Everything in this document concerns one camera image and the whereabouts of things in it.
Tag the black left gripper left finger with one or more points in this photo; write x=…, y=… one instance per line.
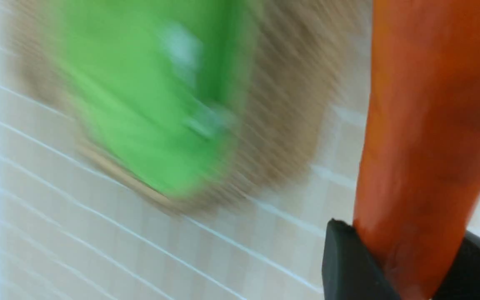
x=349, y=272

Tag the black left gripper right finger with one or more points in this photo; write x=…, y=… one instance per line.
x=463, y=279

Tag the orange toy carrot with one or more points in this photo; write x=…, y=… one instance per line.
x=419, y=177

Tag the woven rattan basket green lining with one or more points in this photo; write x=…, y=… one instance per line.
x=191, y=102

